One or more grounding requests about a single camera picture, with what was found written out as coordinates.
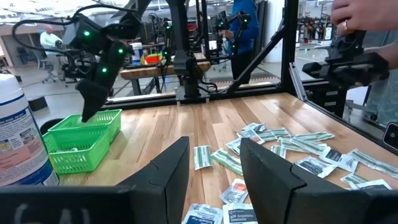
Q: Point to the person's hand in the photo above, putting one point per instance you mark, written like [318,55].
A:
[363,14]

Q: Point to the green plastic basket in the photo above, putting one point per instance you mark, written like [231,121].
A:
[109,124]
[81,158]

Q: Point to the red and yellow container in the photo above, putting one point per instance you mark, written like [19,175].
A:
[152,59]

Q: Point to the person's forearm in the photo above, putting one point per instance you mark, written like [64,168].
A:
[390,54]

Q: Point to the black background robot arm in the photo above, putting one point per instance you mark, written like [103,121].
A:
[224,23]

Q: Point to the black table-level camera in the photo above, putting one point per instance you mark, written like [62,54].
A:
[391,137]

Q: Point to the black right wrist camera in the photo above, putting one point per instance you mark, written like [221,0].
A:
[82,34]

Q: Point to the person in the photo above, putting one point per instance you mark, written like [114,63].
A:
[245,31]
[51,40]

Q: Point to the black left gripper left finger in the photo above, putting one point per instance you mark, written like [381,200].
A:
[93,205]

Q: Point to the white packet with red print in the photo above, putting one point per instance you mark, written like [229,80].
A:
[234,191]
[252,137]

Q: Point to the white wipes canister blue label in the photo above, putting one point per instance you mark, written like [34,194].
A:
[136,53]
[21,140]

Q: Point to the black box on floor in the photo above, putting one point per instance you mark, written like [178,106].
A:
[37,103]

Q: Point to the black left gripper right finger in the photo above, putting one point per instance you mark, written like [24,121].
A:
[295,205]

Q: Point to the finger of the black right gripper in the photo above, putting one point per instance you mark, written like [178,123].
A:
[85,99]
[99,96]

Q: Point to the grey office chair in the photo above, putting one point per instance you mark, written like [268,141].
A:
[46,67]

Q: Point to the wooden workbench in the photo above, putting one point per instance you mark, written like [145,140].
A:
[140,71]

